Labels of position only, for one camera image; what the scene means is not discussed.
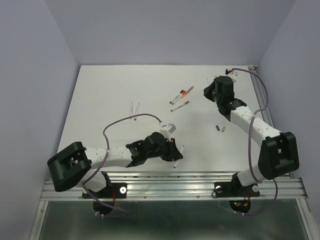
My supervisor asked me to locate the red capped marker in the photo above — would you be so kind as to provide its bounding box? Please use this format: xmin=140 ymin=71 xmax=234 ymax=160
xmin=169 ymin=90 xmax=185 ymax=105

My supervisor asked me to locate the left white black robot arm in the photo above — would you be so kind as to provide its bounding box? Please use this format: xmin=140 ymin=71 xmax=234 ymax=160
xmin=47 ymin=132 xmax=183 ymax=197

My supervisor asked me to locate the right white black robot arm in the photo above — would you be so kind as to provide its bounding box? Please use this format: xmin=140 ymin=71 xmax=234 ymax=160
xmin=203 ymin=76 xmax=300 ymax=195

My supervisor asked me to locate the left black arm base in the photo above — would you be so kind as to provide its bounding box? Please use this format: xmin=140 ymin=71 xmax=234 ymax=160
xmin=84 ymin=171 xmax=128 ymax=199

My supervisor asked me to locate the orange highlighter pen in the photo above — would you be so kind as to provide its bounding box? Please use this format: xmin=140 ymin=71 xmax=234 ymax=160
xmin=182 ymin=86 xmax=194 ymax=98

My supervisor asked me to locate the brown capped marker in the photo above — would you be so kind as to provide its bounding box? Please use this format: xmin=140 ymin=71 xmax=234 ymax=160
xmin=170 ymin=100 xmax=190 ymax=112

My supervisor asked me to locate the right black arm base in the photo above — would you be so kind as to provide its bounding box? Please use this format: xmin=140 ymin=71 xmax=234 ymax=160
xmin=212 ymin=173 xmax=260 ymax=198

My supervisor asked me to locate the aluminium rail frame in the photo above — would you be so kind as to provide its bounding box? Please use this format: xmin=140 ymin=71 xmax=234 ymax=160
xmin=29 ymin=170 xmax=316 ymax=240

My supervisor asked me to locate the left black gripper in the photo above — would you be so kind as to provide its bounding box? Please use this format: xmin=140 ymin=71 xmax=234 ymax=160
xmin=145 ymin=136 xmax=182 ymax=161

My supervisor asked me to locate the uncapped white marker body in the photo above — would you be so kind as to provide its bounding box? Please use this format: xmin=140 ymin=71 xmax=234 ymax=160
xmin=129 ymin=101 xmax=134 ymax=118

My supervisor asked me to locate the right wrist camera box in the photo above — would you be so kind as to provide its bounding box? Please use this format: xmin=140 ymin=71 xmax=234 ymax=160
xmin=225 ymin=68 xmax=238 ymax=83

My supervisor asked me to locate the right side aluminium rail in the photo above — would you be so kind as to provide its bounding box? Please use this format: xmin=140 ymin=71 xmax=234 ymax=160
xmin=247 ymin=64 xmax=286 ymax=163

